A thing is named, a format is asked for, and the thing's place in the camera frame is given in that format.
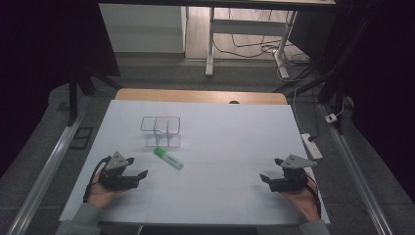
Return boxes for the wooden table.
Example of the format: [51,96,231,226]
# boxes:
[114,87,289,106]

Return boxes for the aluminium rail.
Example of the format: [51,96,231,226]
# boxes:
[5,95,94,235]
[318,103,394,235]

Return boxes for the black floor cables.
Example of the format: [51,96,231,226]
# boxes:
[212,9,311,71]

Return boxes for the green highlighter pen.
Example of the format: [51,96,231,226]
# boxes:
[153,147,185,170]

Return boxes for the person's right hand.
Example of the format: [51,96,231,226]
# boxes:
[279,176,322,223]

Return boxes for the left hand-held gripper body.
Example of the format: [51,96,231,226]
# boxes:
[99,151,140,192]

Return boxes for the white table cover sheet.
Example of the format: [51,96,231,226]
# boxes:
[59,99,331,227]

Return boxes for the black metal stand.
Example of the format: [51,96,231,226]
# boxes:
[272,19,363,135]
[66,67,123,127]

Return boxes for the person's left hand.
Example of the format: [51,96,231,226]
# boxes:
[86,174,126,210]

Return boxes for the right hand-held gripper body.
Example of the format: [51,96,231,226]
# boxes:
[269,154,318,193]

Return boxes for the clear acrylic pen holder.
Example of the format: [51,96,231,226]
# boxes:
[139,116,182,149]

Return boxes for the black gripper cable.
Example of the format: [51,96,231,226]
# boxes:
[304,173,323,219]
[82,155,113,204]

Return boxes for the black rectangular floor frame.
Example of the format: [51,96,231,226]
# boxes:
[69,126,95,151]

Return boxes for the white power cable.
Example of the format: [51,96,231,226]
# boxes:
[291,85,308,135]

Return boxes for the white power strip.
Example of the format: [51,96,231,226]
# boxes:
[300,132,324,162]

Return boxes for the white desk frame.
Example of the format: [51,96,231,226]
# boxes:
[205,6,299,80]

